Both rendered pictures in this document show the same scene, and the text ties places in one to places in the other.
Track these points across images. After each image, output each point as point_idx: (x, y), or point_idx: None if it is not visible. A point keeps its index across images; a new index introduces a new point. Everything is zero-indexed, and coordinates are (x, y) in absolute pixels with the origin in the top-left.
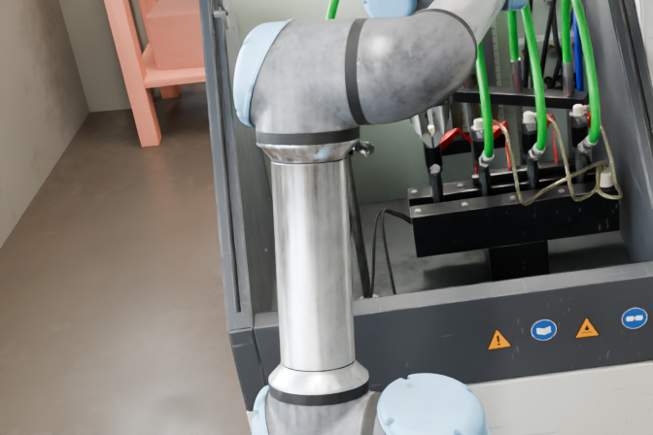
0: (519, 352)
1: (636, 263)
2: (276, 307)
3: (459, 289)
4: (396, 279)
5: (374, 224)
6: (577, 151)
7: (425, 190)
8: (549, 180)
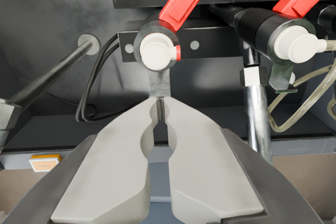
0: None
1: (321, 140)
2: (0, 34)
3: (171, 150)
4: (110, 7)
5: (78, 121)
6: None
7: None
8: None
